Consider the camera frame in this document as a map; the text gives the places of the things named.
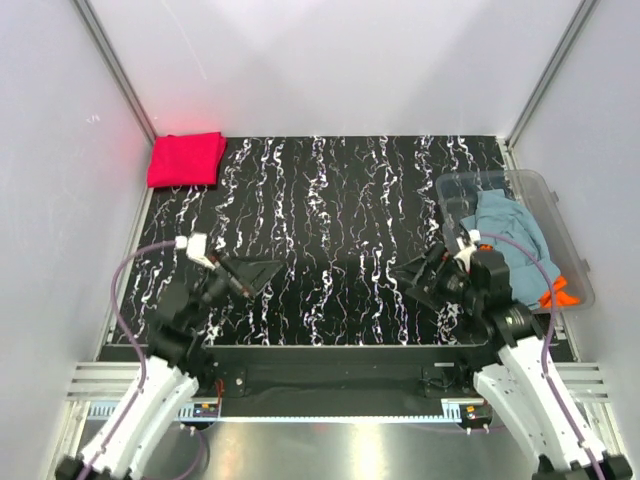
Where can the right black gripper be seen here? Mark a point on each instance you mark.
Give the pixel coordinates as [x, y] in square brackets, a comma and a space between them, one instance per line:
[442, 262]

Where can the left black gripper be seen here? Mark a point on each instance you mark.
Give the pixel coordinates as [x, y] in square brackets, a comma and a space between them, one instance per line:
[248, 276]

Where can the pink red t shirt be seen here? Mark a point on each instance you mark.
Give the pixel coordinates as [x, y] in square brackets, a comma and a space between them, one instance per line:
[186, 160]

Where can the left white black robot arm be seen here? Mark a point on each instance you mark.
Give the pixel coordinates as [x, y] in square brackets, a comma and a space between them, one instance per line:
[173, 368]

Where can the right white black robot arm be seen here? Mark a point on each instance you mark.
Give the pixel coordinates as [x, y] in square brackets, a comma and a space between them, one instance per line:
[519, 380]

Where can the clear plastic bin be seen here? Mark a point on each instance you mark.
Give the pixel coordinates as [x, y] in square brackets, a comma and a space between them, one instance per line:
[457, 198]

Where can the grey blue t shirt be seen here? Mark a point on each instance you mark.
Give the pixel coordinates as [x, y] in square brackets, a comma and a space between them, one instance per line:
[510, 228]

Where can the black marble pattern mat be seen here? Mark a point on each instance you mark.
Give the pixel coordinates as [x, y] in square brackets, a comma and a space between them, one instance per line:
[339, 213]

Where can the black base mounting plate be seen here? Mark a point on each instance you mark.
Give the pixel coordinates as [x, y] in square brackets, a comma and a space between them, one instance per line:
[343, 381]

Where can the orange t shirt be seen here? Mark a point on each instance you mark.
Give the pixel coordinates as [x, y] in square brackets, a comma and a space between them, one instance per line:
[562, 298]

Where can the right orange connector block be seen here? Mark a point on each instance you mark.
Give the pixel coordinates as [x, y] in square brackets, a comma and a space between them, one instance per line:
[479, 413]

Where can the orange connector block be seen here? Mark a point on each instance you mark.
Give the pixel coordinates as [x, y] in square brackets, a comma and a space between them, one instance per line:
[206, 410]
[479, 413]

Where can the left orange connector block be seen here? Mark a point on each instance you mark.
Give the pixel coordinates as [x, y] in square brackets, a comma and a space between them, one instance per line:
[206, 410]

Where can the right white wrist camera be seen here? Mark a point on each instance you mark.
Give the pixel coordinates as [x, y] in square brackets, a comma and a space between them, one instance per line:
[468, 242]

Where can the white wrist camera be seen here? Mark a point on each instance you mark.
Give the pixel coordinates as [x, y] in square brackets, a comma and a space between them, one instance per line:
[195, 247]
[468, 242]

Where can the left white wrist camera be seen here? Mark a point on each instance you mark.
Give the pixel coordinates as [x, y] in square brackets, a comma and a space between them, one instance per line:
[195, 247]

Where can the aluminium rail crossbar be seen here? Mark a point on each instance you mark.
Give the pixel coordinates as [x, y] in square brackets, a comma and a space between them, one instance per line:
[110, 380]

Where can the left aluminium frame post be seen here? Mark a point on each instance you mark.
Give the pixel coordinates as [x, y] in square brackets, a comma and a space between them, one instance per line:
[108, 54]

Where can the aluminium frame post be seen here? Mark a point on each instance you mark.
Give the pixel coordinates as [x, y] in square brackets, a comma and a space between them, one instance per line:
[561, 52]
[108, 54]

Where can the right aluminium frame post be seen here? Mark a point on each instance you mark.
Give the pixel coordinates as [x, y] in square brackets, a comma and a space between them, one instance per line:
[561, 52]

